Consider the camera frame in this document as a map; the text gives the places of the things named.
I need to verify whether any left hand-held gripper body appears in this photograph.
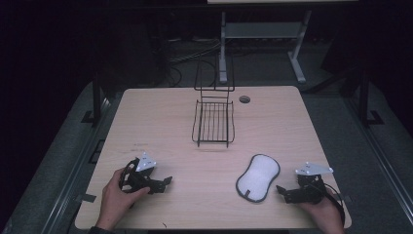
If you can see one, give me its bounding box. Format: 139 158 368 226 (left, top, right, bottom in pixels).
118 151 166 196

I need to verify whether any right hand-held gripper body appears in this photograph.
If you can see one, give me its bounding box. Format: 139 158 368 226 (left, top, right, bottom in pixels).
285 161 334 206

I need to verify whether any person's right hand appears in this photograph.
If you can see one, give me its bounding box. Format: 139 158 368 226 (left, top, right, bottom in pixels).
297 189 346 234

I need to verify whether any person's left hand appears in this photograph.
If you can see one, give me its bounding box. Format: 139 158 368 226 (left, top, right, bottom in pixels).
94 168 152 232

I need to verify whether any white sponge with grey edge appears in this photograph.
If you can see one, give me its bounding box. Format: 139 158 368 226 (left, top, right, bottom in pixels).
235 153 282 204

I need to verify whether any person's dark sleeve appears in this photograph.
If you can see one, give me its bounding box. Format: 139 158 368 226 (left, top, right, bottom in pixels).
88 225 115 234

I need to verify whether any grey metal stand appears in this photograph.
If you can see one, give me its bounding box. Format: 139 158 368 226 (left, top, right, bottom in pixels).
218 9 314 84

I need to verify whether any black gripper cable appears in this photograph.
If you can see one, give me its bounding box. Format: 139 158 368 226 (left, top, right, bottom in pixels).
310 181 346 226

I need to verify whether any grey table edge bracket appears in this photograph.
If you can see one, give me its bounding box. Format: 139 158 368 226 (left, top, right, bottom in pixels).
75 193 97 204

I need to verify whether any black wire rack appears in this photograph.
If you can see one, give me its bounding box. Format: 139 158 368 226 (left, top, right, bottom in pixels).
191 53 236 149

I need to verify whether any black metal post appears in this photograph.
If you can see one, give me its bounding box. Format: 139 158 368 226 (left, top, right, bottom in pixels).
80 71 103 127
357 69 386 129

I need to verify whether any bundle of floor cables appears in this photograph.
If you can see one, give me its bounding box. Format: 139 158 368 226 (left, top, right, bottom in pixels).
164 38 222 86

